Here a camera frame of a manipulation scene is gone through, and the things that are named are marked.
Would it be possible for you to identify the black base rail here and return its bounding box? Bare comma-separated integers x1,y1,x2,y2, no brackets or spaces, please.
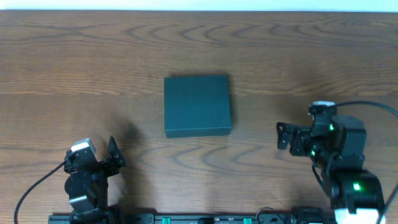
48,212,336,224

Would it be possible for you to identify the black gift box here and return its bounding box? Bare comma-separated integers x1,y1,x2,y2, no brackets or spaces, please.
164,75,233,138

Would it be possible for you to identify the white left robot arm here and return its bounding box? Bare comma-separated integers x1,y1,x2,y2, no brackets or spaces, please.
63,136,126,224

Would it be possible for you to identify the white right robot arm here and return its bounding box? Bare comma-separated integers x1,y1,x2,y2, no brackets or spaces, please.
276,101,385,222

